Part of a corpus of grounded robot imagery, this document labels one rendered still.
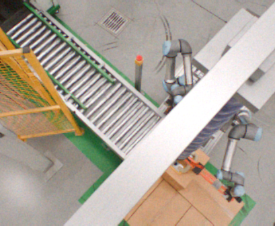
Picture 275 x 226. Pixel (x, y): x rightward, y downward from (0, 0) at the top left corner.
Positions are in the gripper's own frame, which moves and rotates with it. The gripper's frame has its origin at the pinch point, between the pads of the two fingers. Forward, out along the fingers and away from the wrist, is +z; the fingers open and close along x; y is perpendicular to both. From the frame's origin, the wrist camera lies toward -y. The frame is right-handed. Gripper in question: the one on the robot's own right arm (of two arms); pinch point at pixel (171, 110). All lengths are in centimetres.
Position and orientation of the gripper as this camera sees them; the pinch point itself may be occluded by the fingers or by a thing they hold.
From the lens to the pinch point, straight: 295.1
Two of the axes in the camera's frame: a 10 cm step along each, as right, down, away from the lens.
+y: 7.3, 6.5, -2.1
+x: 6.9, -6.9, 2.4
